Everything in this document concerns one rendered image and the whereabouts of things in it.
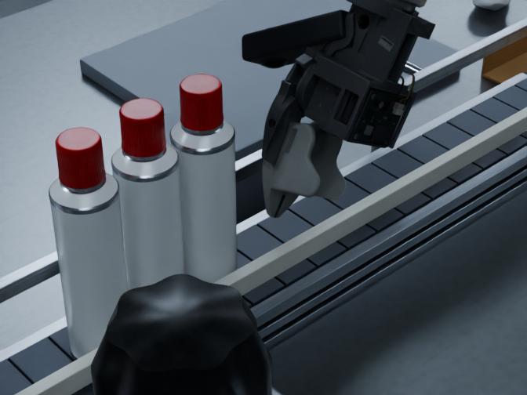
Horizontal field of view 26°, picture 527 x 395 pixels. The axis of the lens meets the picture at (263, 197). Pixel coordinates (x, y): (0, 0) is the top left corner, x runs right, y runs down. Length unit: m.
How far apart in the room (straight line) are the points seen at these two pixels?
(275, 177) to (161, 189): 0.15
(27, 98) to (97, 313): 0.53
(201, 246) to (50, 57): 0.58
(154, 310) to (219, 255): 0.42
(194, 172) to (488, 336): 0.32
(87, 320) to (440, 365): 0.31
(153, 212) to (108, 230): 0.05
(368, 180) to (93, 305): 0.36
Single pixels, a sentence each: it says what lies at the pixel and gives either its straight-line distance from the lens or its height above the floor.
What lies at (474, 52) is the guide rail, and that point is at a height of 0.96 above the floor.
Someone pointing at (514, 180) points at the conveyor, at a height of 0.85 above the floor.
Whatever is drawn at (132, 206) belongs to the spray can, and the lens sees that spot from 0.88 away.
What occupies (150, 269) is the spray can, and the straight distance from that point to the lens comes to 0.91.
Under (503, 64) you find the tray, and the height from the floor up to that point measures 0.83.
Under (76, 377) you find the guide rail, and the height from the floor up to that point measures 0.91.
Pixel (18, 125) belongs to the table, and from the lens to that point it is 1.33.
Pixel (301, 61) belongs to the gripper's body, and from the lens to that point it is 0.96.
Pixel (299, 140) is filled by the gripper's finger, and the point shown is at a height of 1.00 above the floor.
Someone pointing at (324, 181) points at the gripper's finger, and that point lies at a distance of 1.00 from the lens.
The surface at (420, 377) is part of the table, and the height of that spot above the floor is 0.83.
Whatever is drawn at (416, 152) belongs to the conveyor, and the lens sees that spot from 1.18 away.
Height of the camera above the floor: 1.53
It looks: 36 degrees down
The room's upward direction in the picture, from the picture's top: straight up
